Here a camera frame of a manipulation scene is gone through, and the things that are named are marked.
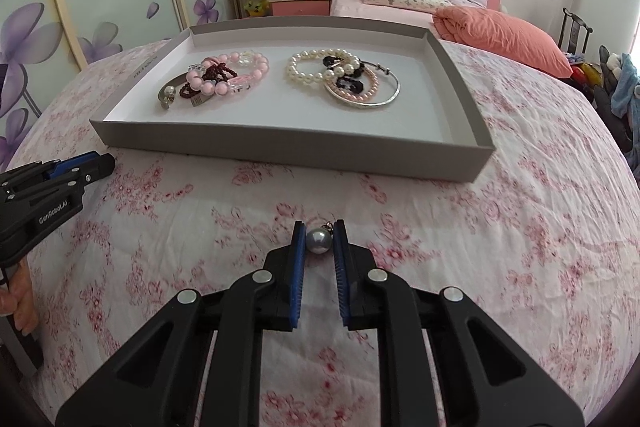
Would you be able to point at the grey cardboard tray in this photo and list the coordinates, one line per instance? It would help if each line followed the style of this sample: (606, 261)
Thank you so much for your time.
(300, 117)

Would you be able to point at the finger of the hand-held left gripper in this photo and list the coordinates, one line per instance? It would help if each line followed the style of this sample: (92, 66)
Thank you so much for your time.
(70, 164)
(97, 169)

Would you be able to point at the grey pearl earring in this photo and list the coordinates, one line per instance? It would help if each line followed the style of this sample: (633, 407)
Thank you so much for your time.
(317, 241)

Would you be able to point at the dark wooden chair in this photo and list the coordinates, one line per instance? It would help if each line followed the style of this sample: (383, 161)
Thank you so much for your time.
(575, 29)

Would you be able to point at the blue plush garment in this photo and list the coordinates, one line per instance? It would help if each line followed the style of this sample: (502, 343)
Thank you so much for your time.
(625, 87)

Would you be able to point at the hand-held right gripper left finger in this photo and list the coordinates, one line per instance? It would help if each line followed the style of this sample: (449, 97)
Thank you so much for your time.
(298, 272)

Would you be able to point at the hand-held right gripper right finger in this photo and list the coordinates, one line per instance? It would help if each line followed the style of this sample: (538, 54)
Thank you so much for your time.
(342, 277)

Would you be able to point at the pink nightstand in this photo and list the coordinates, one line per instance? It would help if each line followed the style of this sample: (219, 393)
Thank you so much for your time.
(300, 7)

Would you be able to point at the orange duvet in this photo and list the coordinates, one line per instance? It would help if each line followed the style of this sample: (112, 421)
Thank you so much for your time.
(500, 32)

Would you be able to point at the thin silver bangle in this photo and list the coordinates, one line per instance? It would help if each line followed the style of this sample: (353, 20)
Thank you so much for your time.
(398, 89)

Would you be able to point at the pink floral bedsheet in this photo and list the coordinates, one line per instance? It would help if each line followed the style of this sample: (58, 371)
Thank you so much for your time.
(500, 232)

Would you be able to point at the pink bed mattress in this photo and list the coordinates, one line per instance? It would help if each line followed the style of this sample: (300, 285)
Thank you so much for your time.
(360, 9)

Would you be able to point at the person's left hand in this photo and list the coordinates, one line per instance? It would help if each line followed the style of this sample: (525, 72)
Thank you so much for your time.
(22, 307)

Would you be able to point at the pile of colourful clothes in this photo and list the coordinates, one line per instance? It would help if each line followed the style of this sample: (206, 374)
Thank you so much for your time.
(587, 74)

